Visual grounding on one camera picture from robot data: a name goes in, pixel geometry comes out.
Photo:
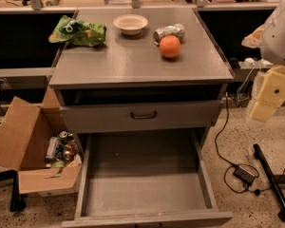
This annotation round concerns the closed grey drawer with handle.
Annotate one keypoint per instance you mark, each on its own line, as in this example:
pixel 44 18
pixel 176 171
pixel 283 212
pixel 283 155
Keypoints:
pixel 136 117

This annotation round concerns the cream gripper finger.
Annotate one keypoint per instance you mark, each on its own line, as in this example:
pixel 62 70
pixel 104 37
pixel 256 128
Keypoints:
pixel 253 40
pixel 268 94

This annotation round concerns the orange fruit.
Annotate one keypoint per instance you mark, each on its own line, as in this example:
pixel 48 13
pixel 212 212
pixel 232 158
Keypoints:
pixel 170 46

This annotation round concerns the grey drawer cabinet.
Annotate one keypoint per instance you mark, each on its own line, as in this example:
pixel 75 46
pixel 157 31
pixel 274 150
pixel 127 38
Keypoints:
pixel 131 70

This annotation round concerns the open grey drawer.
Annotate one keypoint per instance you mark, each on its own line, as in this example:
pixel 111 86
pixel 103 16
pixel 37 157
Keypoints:
pixel 145 179

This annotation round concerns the black power adapter with cable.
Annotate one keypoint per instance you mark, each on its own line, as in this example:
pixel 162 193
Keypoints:
pixel 245 173

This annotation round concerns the black metal stand leg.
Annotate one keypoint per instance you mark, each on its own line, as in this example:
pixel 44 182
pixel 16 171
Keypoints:
pixel 271 178

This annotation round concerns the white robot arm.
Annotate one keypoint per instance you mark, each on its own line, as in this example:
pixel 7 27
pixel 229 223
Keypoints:
pixel 272 48

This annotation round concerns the white power strip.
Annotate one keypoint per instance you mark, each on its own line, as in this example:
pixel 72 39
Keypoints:
pixel 250 62

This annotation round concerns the white paper bowl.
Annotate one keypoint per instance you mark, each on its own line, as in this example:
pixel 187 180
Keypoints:
pixel 130 24

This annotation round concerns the crushed silver soda can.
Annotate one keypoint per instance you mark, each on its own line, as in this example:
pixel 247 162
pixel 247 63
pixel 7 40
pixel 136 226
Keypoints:
pixel 177 30

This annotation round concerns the green chip bag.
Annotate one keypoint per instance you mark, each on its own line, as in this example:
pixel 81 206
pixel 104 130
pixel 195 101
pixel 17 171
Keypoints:
pixel 78 32

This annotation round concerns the cardboard box of trash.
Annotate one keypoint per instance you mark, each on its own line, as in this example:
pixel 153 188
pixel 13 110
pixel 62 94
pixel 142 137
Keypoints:
pixel 36 144

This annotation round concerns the black stand foot left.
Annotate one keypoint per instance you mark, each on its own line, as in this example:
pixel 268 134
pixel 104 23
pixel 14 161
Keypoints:
pixel 17 204

